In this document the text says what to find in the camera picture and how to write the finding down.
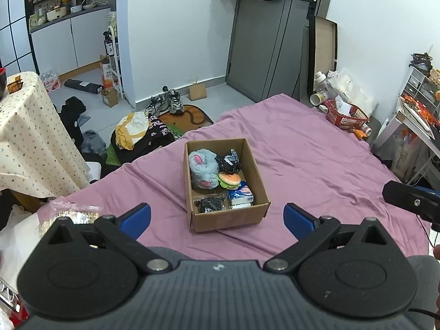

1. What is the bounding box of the tape roll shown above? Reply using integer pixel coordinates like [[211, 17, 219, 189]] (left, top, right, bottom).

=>
[[309, 92, 327, 106]]

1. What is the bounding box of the kitchen counter cabinet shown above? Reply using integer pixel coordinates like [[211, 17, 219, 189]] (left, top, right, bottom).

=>
[[30, 6, 111, 75]]

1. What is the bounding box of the black dotted bag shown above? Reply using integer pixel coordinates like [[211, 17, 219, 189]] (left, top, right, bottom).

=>
[[58, 96, 87, 150]]

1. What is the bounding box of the polka dot tablecloth table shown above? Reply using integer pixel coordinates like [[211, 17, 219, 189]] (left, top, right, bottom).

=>
[[0, 71, 89, 198]]

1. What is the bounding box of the red white plastic bag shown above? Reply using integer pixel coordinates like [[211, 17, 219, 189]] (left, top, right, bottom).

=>
[[40, 70, 61, 92]]

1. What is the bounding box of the small cardboard box on floor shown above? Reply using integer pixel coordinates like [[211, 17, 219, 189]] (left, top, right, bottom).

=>
[[101, 87, 118, 108]]

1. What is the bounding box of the brown round floor mat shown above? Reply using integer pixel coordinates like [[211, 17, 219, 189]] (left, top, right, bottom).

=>
[[159, 104, 214, 136]]

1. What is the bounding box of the white pink small bottle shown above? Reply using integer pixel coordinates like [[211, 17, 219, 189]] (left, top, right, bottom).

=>
[[361, 124, 372, 136]]

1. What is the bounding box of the grey sneakers pair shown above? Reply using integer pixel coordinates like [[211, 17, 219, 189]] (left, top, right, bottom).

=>
[[146, 86, 185, 118]]

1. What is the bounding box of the brown cardboard box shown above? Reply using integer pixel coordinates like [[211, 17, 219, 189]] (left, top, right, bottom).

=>
[[183, 139, 270, 232]]

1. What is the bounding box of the grey door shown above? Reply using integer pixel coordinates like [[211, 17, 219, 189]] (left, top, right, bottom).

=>
[[226, 0, 330, 102]]

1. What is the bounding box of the grey fluffy plush slipper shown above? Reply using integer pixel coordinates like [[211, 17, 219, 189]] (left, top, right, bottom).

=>
[[188, 149, 219, 190]]

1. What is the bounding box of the white drawer shelf unit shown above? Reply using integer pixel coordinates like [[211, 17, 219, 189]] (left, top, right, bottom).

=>
[[372, 66, 439, 185]]

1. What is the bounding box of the red plastic basket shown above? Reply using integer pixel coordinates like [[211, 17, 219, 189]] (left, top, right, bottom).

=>
[[324, 100, 369, 130]]

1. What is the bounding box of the orange burger plush toy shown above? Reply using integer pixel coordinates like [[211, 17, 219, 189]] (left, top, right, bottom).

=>
[[218, 171, 242, 190]]

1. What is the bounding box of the black beads bag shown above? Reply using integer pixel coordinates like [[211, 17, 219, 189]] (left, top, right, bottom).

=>
[[193, 193, 227, 213]]

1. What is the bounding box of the yellow white cloth pile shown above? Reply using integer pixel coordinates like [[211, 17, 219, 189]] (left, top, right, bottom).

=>
[[115, 111, 150, 150]]

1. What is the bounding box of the pink bed sheet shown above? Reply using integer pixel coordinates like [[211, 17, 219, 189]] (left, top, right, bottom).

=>
[[37, 92, 433, 269]]

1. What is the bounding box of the black flat package on floor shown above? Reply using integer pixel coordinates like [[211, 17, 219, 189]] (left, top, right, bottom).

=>
[[64, 79, 103, 95]]

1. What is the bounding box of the clear plastic bottle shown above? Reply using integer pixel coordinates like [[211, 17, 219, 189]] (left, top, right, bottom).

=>
[[313, 71, 348, 101]]

